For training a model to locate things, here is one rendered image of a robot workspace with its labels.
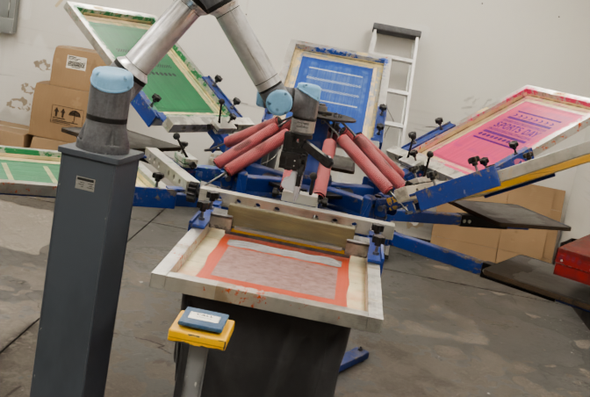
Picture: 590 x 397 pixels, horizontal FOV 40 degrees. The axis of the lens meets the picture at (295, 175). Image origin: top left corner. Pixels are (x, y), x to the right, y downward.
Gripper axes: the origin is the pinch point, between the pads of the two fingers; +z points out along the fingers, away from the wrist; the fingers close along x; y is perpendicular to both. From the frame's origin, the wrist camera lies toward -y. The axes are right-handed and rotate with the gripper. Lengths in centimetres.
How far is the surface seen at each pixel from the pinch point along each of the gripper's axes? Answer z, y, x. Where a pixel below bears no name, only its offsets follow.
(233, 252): 16.7, 14.9, 17.4
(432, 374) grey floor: 113, -79, -156
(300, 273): 16.9, -6.0, 25.0
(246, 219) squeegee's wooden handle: 10.0, 14.5, 1.5
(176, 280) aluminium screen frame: 14, 23, 60
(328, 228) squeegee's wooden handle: 8.0, -11.7, 1.6
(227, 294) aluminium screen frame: 15, 10, 60
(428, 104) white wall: -7, -73, -413
